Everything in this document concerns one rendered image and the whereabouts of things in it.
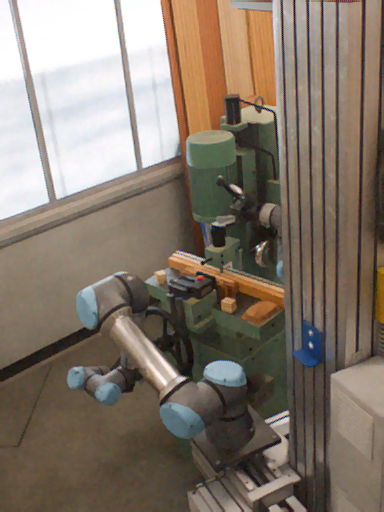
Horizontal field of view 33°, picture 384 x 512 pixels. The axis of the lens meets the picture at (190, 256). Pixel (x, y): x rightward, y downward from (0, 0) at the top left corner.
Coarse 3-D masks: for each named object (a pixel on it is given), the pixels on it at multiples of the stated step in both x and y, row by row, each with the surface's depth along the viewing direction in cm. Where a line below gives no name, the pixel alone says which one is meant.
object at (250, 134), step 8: (224, 120) 246; (248, 128) 240; (256, 128) 238; (248, 136) 241; (256, 136) 239; (240, 144) 246; (256, 144) 241; (256, 152) 242; (256, 160) 243; (256, 168) 245; (256, 176) 246
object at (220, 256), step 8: (232, 240) 254; (208, 248) 250; (216, 248) 249; (224, 248) 249; (232, 248) 252; (208, 256) 250; (216, 256) 247; (224, 256) 249; (232, 256) 253; (208, 264) 252; (216, 264) 249; (224, 264) 251
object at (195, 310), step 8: (208, 296) 240; (168, 304) 244; (176, 304) 241; (184, 304) 237; (192, 304) 235; (200, 304) 238; (208, 304) 242; (168, 312) 246; (184, 312) 239; (192, 312) 236; (200, 312) 239; (208, 312) 243; (192, 320) 238; (200, 320) 240
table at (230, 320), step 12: (168, 276) 269; (156, 288) 262; (168, 288) 260; (240, 300) 246; (252, 300) 245; (216, 312) 242; (240, 312) 238; (204, 324) 239; (228, 324) 240; (240, 324) 235; (252, 324) 231; (264, 324) 230; (276, 324) 236; (252, 336) 233; (264, 336) 232
